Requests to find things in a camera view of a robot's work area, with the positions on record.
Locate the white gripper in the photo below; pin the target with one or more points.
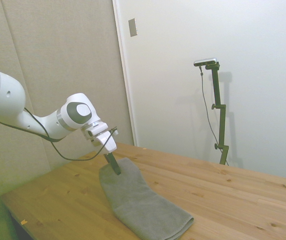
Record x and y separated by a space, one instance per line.
106 143

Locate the grey towel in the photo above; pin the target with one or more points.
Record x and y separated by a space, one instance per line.
137 200

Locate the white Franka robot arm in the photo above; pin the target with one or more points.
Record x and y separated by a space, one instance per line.
7 95

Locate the small orange tape piece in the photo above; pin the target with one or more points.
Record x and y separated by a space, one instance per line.
23 221

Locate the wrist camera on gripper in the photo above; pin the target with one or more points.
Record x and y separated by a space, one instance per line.
114 131

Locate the white door frame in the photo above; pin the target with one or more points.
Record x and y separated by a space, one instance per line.
125 75

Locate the dark jointed camera stand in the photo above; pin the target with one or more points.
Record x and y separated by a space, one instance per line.
216 87

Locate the grey wall plate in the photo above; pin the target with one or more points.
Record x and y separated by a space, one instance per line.
133 27

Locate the grey stereo camera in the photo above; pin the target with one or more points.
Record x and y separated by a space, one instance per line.
205 61

